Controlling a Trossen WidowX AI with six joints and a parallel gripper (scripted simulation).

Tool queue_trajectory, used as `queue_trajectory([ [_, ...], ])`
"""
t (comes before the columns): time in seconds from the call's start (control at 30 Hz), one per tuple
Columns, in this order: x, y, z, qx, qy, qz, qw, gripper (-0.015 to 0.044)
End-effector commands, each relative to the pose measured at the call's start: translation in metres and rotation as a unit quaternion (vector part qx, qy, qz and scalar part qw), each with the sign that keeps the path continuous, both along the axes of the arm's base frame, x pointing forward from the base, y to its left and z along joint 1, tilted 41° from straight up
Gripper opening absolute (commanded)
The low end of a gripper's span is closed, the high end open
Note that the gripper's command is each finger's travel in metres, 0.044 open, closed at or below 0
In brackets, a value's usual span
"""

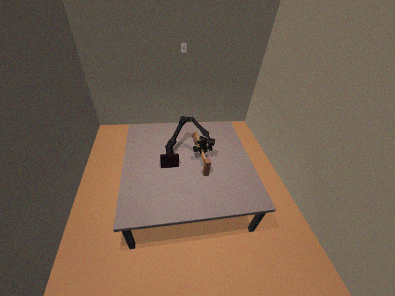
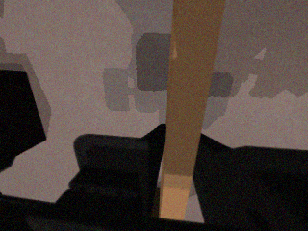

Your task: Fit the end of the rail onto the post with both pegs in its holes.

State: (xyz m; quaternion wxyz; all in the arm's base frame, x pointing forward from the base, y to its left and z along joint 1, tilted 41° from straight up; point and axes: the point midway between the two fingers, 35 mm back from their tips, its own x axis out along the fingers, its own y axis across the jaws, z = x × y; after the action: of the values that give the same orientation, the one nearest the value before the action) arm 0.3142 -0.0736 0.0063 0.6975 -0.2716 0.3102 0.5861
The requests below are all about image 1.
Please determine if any long wooden plank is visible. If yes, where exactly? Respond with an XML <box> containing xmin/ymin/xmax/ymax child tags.
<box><xmin>194</xmin><ymin>131</ymin><xmax>206</xmax><ymax>163</ymax></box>

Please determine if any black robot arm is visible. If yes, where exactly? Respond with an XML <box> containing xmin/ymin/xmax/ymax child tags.
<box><xmin>165</xmin><ymin>116</ymin><xmax>215</xmax><ymax>155</ymax></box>

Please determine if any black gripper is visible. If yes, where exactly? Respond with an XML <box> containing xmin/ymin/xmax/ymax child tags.
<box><xmin>193</xmin><ymin>144</ymin><xmax>213</xmax><ymax>154</ymax></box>

